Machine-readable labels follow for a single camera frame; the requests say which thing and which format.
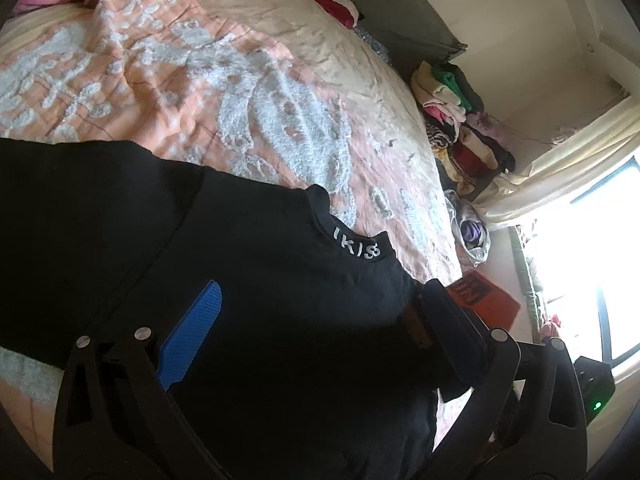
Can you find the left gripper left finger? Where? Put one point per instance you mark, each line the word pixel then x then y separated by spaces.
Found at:
pixel 126 425

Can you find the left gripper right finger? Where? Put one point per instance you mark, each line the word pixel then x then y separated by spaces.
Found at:
pixel 525 418

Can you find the black sweatshirt with orange cuffs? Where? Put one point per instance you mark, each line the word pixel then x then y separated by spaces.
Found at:
pixel 318 365

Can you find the plastic bag with clothes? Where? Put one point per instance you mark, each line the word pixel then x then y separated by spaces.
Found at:
pixel 471 234

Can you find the pile of folded clothes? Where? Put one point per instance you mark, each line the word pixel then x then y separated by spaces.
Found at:
pixel 470 146

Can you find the red bag on floor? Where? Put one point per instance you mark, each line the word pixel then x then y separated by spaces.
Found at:
pixel 493 305

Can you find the cream window curtain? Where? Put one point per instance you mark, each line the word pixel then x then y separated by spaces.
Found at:
pixel 565 171

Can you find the peach and white bedspread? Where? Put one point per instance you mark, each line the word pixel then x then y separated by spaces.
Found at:
pixel 289 99

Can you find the grey bed headboard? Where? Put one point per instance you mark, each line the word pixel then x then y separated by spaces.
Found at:
pixel 412 32

